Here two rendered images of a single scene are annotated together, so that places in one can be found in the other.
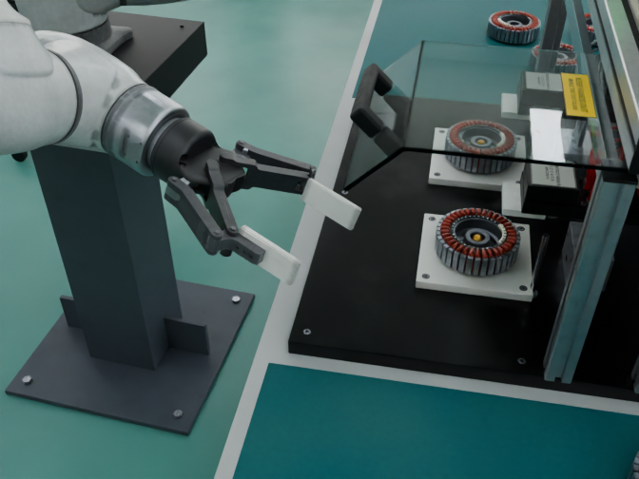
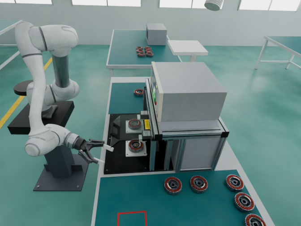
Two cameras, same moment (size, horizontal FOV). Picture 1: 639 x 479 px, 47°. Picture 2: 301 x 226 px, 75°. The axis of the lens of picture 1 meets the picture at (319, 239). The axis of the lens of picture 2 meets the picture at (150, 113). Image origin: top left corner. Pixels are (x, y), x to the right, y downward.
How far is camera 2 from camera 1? 49 cm
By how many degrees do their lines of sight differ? 14
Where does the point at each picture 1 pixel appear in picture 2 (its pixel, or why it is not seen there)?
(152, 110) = (73, 137)
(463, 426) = (136, 181)
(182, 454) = (80, 195)
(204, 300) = (79, 158)
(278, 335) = (101, 171)
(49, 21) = not seen: hidden behind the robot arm
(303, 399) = (108, 183)
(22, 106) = (51, 145)
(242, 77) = (79, 98)
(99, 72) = (62, 132)
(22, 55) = (49, 136)
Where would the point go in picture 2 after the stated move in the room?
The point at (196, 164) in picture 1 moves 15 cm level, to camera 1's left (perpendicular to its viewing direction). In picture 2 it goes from (83, 146) to (55, 150)
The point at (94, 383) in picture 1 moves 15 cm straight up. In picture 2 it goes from (55, 183) to (52, 175)
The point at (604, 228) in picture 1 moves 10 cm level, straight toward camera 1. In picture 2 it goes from (153, 147) to (150, 159)
